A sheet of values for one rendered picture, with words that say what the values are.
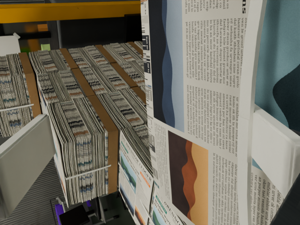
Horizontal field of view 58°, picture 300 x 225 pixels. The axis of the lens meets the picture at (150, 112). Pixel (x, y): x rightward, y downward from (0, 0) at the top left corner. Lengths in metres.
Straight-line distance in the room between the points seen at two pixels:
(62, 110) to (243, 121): 1.09
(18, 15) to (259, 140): 1.89
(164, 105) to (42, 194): 8.20
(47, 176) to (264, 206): 8.37
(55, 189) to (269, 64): 8.35
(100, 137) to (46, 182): 7.44
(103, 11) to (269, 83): 1.94
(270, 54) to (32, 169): 0.15
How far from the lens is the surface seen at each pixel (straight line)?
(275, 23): 0.18
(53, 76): 1.49
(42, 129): 0.18
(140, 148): 1.02
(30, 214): 8.41
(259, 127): 0.16
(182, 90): 0.25
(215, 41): 0.21
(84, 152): 1.11
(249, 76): 0.16
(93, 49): 1.80
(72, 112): 1.21
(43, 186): 8.48
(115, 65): 1.60
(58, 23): 2.18
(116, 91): 1.36
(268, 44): 0.18
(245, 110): 0.17
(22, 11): 1.98
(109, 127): 1.10
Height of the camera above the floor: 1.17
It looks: 25 degrees down
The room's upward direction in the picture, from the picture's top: 103 degrees counter-clockwise
